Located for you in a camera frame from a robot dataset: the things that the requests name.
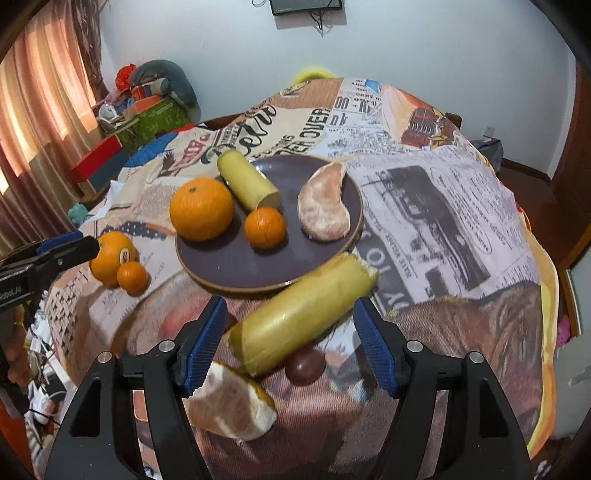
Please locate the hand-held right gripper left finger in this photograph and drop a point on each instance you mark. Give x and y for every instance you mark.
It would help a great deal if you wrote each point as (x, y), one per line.
(203, 344)

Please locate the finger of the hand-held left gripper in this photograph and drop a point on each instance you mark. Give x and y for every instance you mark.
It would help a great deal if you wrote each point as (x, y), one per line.
(69, 251)

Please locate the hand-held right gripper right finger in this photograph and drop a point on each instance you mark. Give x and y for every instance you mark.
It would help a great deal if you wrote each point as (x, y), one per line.
(375, 344)

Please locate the orange with sticker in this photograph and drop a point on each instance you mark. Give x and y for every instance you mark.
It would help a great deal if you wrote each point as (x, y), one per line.
(113, 258)

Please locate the long banana piece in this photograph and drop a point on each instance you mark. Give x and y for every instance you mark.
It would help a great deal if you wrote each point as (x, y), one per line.
(295, 314)

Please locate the dark purple round plate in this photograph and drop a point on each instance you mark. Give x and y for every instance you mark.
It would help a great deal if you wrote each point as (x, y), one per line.
(231, 261)

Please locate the dark red plum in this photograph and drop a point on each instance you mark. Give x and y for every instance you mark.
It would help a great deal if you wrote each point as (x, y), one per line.
(231, 322)
(305, 368)

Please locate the teal soft toy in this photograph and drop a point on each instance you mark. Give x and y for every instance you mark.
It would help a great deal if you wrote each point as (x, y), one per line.
(78, 214)

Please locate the pomelo segment with rind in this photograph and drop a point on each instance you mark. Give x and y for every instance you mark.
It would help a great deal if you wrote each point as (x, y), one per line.
(231, 406)

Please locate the small tangerine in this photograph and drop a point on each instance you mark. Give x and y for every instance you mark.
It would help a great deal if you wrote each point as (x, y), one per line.
(264, 228)
(132, 278)

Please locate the red box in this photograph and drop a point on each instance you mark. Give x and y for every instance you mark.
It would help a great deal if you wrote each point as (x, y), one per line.
(97, 157)

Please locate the white shoe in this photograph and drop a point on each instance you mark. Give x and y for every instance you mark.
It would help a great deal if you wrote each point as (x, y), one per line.
(46, 401)

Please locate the newspaper print blanket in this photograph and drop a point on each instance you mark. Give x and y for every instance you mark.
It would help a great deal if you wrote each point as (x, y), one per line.
(438, 230)

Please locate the large orange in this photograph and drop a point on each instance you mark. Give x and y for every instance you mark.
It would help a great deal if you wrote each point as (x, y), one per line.
(201, 210)

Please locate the peeled pomelo segment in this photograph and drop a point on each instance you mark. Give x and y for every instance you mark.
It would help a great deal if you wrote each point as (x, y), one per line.
(323, 207)

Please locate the pink striped curtain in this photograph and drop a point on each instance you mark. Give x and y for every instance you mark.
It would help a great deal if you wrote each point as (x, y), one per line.
(41, 92)

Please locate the green patterned box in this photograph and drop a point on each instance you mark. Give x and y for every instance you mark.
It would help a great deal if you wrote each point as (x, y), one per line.
(161, 117)

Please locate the orange cardboard box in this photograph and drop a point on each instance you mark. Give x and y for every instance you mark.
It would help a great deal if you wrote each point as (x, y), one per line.
(145, 105)

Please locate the short banana piece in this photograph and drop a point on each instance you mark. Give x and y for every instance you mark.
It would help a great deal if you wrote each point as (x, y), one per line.
(247, 182)

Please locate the red plastic bag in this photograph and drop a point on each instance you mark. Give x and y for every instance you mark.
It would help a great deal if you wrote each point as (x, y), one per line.
(124, 76)

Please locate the pink cloth item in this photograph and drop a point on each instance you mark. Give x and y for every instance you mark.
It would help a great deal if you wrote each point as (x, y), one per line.
(563, 332)

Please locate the grey backpack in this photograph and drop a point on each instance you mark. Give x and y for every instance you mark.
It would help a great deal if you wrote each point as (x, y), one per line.
(491, 154)

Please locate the yellow plastic object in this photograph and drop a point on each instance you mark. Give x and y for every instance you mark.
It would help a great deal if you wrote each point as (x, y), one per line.
(314, 71)

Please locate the wall socket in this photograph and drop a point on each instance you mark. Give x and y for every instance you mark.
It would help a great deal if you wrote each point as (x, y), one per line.
(488, 131)

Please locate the black wall screen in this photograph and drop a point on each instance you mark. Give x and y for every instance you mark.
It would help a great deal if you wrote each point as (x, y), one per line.
(304, 5)

